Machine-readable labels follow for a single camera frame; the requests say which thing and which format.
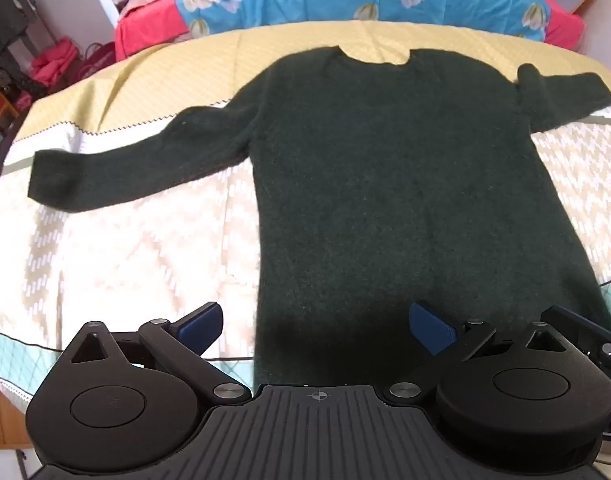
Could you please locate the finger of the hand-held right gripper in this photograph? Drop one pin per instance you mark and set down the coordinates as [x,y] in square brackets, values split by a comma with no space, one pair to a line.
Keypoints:
[588,329]

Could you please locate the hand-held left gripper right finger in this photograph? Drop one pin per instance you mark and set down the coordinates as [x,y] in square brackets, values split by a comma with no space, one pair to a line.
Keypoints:
[432,332]

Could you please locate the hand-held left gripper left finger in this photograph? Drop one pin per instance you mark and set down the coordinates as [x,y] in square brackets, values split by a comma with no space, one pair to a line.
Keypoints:
[201,329]

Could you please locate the dark green sweater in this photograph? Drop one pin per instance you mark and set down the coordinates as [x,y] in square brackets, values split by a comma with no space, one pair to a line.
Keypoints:
[385,185]

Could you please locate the red clothes pile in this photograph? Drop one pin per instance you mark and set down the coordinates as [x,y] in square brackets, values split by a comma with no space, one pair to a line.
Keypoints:
[55,62]

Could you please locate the yellow patterned blanket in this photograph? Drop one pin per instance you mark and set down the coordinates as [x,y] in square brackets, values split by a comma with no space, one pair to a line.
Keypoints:
[135,245]

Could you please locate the pink bag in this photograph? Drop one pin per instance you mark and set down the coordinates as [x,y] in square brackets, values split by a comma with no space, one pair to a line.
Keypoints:
[97,60]

